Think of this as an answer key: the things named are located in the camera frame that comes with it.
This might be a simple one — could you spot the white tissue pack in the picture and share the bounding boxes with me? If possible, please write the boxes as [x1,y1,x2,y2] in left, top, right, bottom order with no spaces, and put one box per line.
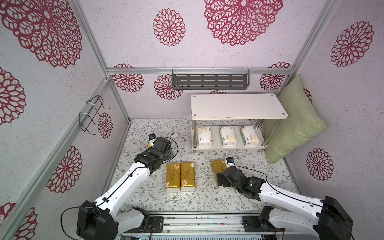
[240,126,260,146]
[197,127,213,148]
[220,126,237,147]

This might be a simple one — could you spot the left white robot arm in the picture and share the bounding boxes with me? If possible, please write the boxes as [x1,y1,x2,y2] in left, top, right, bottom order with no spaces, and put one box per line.
[76,137,174,240]

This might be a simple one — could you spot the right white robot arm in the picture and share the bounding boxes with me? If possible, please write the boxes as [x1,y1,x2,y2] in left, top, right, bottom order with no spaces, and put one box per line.
[217,166,354,240]

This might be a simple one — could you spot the white two-tier shelf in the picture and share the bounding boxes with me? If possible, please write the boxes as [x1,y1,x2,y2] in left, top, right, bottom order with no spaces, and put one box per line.
[191,93,288,151]

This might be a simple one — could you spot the green pillow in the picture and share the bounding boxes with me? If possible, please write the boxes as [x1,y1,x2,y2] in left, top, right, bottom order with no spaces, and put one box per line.
[263,75,327,164]

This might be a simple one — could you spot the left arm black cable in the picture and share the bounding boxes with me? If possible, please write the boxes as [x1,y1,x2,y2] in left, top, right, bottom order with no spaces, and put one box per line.
[59,136,180,240]

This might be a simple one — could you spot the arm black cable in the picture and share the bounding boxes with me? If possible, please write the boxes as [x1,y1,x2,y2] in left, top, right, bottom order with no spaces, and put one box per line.
[59,136,180,240]
[235,164,356,240]

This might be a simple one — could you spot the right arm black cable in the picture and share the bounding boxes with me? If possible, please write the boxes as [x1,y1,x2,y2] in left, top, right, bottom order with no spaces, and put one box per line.
[235,164,356,240]

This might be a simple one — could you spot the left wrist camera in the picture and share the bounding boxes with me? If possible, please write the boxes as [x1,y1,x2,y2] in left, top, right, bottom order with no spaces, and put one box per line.
[149,133,157,141]

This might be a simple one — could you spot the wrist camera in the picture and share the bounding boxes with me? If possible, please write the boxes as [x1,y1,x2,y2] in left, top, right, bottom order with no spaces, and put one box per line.
[226,157,235,167]
[149,133,157,141]

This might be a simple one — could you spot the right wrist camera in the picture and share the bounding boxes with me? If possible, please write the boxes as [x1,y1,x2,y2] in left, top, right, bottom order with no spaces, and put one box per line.
[226,157,235,167]

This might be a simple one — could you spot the metal base rail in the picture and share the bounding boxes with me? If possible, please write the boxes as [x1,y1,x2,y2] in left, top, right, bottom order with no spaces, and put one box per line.
[116,211,286,240]

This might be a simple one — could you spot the black wire wall rack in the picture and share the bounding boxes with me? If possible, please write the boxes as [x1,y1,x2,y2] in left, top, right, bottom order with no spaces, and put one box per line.
[78,95,110,135]

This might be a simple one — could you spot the grey wall-mounted rack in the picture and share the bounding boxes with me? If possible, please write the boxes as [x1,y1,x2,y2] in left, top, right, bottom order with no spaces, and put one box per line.
[171,69,250,91]

